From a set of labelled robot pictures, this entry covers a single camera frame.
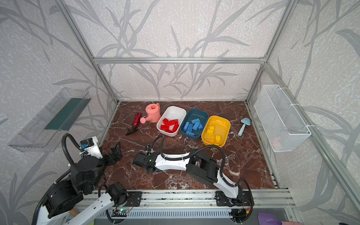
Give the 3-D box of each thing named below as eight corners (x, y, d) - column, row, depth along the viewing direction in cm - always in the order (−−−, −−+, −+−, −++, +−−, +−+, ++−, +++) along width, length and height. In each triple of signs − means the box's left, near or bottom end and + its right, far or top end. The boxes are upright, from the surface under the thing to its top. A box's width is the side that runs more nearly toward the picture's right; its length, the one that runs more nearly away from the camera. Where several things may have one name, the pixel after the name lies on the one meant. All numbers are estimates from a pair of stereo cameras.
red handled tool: (128, 135, 101) (126, 132, 99) (134, 115, 114) (133, 112, 111) (136, 135, 101) (135, 132, 99) (142, 115, 114) (141, 112, 111)
